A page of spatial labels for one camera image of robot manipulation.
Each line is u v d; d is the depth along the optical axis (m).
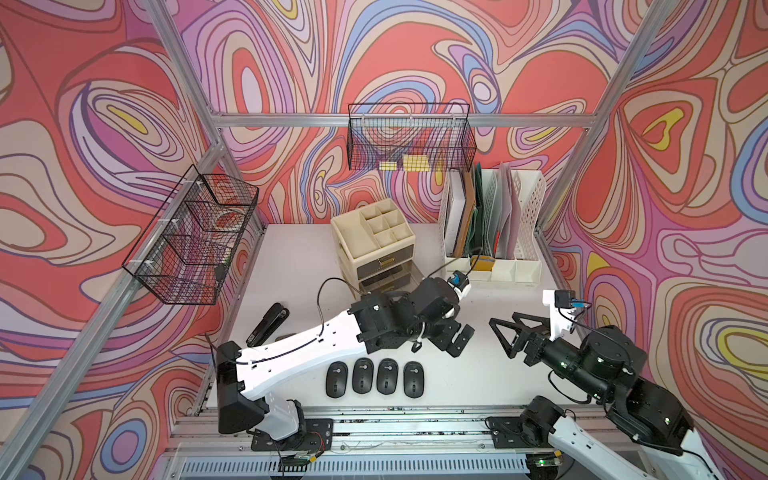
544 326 0.52
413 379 0.80
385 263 0.83
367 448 0.73
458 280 0.55
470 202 0.91
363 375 0.81
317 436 0.72
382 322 0.45
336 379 0.81
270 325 0.91
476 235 0.91
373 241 0.83
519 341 0.51
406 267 0.96
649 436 0.40
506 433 0.73
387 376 0.81
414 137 0.98
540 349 0.51
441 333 0.56
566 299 0.51
